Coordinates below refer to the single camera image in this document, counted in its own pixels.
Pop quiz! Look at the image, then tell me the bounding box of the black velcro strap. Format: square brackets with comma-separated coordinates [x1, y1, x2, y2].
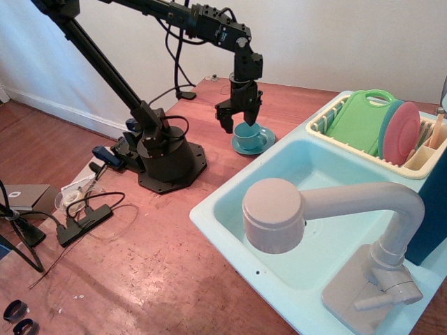
[1, 299, 29, 322]
[12, 318, 40, 335]

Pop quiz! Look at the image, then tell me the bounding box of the black cable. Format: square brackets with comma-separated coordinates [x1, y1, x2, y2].
[148, 0, 242, 105]

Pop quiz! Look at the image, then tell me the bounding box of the black usb hub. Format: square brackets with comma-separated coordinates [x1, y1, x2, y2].
[57, 204, 113, 248]

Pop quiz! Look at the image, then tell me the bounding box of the grey toy faucet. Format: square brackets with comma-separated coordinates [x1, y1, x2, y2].
[242, 178, 425, 334]

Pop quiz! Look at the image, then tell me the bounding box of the grey box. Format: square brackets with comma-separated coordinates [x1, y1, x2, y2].
[5, 184, 59, 214]

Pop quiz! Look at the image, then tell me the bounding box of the teal saucer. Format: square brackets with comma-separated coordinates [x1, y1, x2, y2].
[231, 126, 276, 156]

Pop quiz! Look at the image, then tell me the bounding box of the blue clamp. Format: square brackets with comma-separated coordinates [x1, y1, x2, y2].
[91, 146, 124, 170]

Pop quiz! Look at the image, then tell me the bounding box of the green cutting board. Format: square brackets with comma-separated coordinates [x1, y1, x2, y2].
[325, 89, 397, 156]

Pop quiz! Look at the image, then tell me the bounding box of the black tripod leg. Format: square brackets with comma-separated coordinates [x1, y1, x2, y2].
[0, 181, 45, 274]

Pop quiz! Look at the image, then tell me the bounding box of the pink plate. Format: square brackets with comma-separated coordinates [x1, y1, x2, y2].
[383, 102, 420, 165]

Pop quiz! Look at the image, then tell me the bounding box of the dark blue sink backsplash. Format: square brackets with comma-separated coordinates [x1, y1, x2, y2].
[405, 150, 446, 265]

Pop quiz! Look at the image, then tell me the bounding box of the teal plate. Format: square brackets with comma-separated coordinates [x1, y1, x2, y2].
[378, 100, 404, 159]

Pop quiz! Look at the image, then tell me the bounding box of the clear plastic bag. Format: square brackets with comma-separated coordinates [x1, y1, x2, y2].
[54, 179, 102, 214]

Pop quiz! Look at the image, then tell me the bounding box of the light blue toy sink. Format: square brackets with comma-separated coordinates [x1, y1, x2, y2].
[190, 91, 446, 334]

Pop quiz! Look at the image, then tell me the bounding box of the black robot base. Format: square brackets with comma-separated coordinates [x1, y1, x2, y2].
[120, 131, 207, 195]

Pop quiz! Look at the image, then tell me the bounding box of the black power plug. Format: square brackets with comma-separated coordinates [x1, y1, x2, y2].
[18, 221, 46, 247]

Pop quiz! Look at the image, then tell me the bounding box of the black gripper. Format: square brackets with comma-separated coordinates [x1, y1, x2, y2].
[215, 73, 263, 134]

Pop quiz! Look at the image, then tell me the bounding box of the cream dish rack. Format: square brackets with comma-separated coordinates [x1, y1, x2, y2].
[305, 95, 446, 179]

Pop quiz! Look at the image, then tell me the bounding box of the peach toy utensil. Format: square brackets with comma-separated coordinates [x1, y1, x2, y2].
[428, 106, 446, 149]

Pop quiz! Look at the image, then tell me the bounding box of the teal cup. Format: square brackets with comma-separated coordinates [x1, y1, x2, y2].
[232, 122, 267, 151]

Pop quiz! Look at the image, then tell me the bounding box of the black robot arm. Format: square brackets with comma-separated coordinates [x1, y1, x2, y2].
[34, 1, 263, 149]

